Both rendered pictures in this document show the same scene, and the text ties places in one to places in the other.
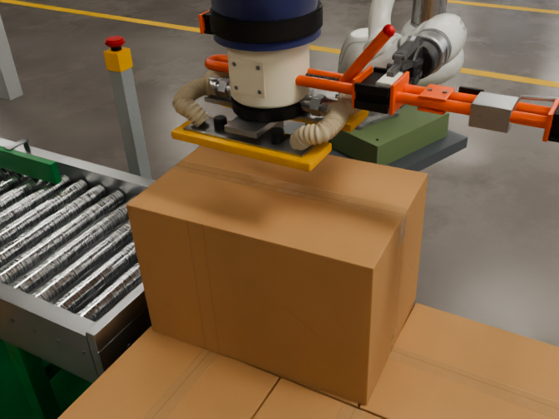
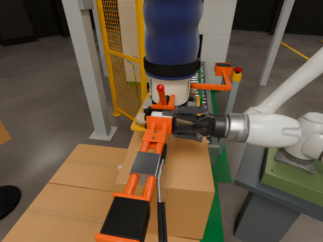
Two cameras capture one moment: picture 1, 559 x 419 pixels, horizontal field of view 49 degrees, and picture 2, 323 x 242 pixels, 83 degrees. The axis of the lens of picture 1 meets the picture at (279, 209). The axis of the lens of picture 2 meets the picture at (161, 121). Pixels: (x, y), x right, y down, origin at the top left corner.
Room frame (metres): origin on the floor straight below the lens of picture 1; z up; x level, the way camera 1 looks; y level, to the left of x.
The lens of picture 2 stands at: (0.92, -0.69, 1.57)
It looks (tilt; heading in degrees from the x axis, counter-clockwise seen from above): 34 degrees down; 68
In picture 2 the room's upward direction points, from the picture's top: straight up
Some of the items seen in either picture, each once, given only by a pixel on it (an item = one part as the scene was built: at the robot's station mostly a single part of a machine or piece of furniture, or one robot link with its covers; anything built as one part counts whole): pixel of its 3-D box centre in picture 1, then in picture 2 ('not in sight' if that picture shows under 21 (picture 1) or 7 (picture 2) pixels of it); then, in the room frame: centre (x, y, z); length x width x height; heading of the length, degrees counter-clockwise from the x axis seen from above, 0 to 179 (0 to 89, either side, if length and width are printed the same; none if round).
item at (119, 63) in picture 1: (140, 171); (226, 118); (2.16, 0.55, 0.50); 0.07 x 0.07 x 1.00; 59
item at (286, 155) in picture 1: (248, 134); (150, 106); (1.17, 0.06, 1.13); 0.34 x 0.10 x 0.05; 58
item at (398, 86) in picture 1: (380, 89); (161, 118); (1.12, -0.21, 1.23); 0.10 x 0.08 x 0.06; 148
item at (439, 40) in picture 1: (427, 52); (233, 127); (1.31, -0.34, 1.23); 0.09 x 0.06 x 0.09; 59
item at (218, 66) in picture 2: (221, 22); (222, 69); (1.63, 0.13, 1.23); 0.09 x 0.08 x 0.05; 148
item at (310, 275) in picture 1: (283, 255); (168, 164); (1.24, 0.00, 0.74); 0.60 x 0.40 x 0.40; 62
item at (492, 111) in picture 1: (493, 111); (146, 168); (1.00, -0.39, 1.22); 0.07 x 0.07 x 0.04; 58
